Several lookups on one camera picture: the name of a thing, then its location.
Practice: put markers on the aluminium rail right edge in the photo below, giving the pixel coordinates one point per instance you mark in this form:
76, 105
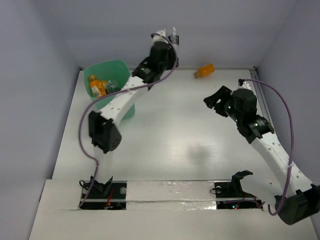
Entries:
256, 87

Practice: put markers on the amber ribbed orange bottle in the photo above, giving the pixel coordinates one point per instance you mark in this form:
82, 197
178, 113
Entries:
204, 71

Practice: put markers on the clear water bottle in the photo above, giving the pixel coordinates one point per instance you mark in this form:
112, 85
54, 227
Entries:
111, 86

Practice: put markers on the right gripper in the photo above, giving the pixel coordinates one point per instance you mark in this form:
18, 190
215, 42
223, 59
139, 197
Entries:
224, 93

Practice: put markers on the small orange juice bottle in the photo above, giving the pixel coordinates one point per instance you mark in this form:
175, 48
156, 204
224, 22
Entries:
97, 88

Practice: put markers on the clear Pepsi bottle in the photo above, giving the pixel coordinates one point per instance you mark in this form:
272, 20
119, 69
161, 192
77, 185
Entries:
174, 39

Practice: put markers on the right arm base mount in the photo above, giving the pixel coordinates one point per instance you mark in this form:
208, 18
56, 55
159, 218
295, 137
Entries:
230, 196

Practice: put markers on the green plastic bin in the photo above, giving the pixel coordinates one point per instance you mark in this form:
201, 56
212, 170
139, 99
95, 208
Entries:
114, 70

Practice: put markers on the orange juice bottle blue label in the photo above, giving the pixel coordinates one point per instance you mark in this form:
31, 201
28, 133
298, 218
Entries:
103, 83

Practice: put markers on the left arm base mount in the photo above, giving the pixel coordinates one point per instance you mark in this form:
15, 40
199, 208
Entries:
103, 196

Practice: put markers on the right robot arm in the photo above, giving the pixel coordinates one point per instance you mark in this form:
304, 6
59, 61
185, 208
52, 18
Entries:
293, 196

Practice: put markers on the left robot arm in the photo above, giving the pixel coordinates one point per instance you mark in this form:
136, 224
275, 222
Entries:
103, 125

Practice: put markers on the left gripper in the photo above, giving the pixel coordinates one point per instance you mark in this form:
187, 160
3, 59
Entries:
172, 61

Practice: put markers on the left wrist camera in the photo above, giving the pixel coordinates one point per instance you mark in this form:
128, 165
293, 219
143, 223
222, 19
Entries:
159, 36

